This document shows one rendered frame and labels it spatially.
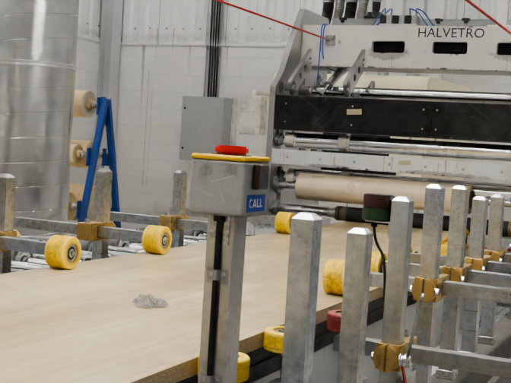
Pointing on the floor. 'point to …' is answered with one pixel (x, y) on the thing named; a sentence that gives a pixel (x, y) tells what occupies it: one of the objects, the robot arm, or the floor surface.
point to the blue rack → (104, 109)
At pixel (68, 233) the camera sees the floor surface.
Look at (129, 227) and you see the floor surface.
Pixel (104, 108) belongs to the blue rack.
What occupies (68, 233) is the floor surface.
